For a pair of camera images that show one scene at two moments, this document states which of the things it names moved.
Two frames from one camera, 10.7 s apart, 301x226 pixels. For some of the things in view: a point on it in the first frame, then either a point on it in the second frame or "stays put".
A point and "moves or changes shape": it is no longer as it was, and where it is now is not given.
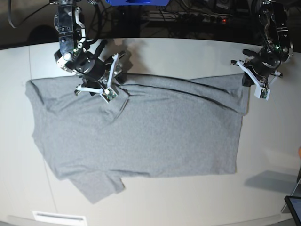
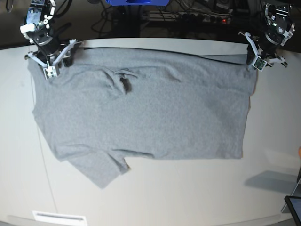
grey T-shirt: (158, 126) moves or changes shape
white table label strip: (63, 219) stays put
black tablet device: (294, 203) stays put
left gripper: (95, 69) to (49, 45)
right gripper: (263, 65) to (269, 44)
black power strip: (203, 18) stays put
